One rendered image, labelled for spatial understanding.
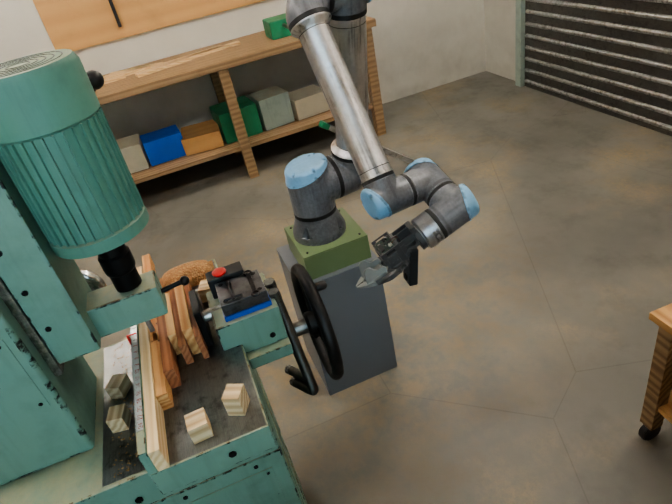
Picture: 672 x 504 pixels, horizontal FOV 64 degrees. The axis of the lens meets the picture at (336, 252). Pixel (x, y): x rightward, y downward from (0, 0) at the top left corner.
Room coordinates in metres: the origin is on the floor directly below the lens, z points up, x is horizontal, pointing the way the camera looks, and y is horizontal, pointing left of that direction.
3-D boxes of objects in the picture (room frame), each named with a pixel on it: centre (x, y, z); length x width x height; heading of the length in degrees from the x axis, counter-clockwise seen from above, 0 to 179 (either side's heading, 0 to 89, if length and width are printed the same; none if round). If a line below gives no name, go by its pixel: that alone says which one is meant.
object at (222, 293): (0.93, 0.22, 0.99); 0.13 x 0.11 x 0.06; 13
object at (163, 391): (0.98, 0.43, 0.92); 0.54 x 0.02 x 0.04; 13
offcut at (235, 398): (0.68, 0.23, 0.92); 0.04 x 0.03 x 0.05; 165
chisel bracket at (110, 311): (0.89, 0.43, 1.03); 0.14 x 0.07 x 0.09; 103
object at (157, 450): (0.88, 0.43, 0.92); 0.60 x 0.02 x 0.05; 13
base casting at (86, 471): (0.87, 0.53, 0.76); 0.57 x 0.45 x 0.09; 103
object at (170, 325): (0.94, 0.38, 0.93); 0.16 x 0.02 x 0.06; 13
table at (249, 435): (0.90, 0.30, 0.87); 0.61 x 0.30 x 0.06; 13
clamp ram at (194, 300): (0.91, 0.28, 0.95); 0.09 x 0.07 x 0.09; 13
